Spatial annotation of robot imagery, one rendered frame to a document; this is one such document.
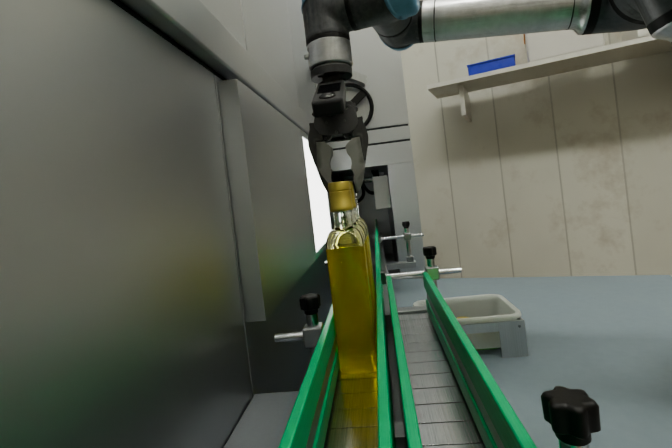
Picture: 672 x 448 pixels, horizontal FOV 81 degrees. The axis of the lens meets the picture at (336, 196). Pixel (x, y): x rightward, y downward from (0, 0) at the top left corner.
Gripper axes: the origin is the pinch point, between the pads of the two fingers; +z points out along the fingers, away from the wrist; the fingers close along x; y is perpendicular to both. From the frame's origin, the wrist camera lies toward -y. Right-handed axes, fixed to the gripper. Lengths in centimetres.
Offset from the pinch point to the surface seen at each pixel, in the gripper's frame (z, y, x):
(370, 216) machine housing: 17, 173, -4
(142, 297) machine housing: 7.9, -34.1, 15.5
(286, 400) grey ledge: 27.6, -14.1, 9.8
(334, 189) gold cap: 0.4, -7.4, 0.9
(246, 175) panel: -2.9, -11.7, 12.5
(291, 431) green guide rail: 19.1, -35.2, 4.0
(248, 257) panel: 8.5, -11.6, 13.6
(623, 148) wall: -9, 230, -187
